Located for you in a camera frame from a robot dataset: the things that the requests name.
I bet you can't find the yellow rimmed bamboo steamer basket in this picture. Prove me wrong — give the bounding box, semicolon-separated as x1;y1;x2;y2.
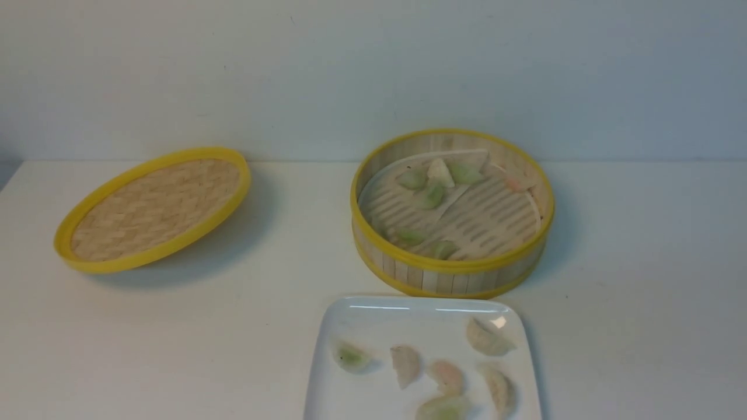
350;129;555;299

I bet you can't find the white dumpling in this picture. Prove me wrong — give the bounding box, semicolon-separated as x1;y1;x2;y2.
465;317;516;357
478;364;516;419
390;345;422;389
427;159;455;188

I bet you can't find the white square plate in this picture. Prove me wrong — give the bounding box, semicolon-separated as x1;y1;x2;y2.
303;296;544;419

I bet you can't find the white dumpling on plate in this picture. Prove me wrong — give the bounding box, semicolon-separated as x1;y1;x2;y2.
390;345;422;389

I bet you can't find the pink dumpling on plate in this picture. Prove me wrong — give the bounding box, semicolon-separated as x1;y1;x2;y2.
426;359;465;396

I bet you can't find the green dumpling on plate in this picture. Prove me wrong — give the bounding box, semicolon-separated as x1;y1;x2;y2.
416;394;473;419

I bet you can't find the white steamer liner paper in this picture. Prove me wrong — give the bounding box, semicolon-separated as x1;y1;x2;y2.
358;149;537;223

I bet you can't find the yellow rimmed bamboo steamer lid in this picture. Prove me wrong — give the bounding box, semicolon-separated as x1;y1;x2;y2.
53;147;252;274

